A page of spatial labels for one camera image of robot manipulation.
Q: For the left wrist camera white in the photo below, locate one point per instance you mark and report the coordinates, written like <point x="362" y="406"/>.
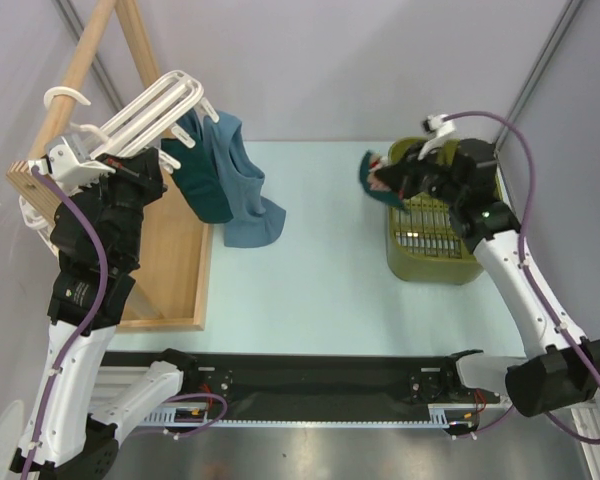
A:
<point x="67" y="161"/>

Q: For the green sock with reindeer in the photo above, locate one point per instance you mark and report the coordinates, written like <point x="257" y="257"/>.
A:
<point x="370" y="164"/>

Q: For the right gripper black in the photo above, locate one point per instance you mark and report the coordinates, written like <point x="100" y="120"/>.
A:
<point x="410" y="176"/>

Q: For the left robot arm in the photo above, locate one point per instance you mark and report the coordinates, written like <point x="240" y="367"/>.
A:
<point x="97" y="233"/>

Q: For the dark green sock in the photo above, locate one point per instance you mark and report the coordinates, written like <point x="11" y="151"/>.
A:
<point x="197" y="178"/>

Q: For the wooden drying rack frame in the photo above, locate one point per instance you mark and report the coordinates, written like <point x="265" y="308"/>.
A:
<point x="170" y="288"/>

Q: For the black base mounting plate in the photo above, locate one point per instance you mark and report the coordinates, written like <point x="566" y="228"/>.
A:
<point x="329" y="390"/>

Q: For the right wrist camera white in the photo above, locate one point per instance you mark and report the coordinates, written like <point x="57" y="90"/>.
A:
<point x="438" y="128"/>

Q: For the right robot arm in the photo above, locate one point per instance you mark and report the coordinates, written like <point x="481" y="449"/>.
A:
<point x="561" y="365"/>

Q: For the white plastic clip hanger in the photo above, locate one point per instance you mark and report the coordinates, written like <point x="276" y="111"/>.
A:
<point x="138" y="125"/>

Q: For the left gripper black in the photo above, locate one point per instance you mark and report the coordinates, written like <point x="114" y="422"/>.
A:
<point x="143" y="169"/>

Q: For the olive green plastic basket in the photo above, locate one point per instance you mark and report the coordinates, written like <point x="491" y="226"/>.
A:
<point x="432" y="242"/>

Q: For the blue sock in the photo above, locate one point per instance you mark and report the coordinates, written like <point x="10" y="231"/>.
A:
<point x="257" y="221"/>

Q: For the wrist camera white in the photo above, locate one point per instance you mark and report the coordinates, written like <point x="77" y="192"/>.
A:
<point x="438" y="128"/>
<point x="67" y="161"/>

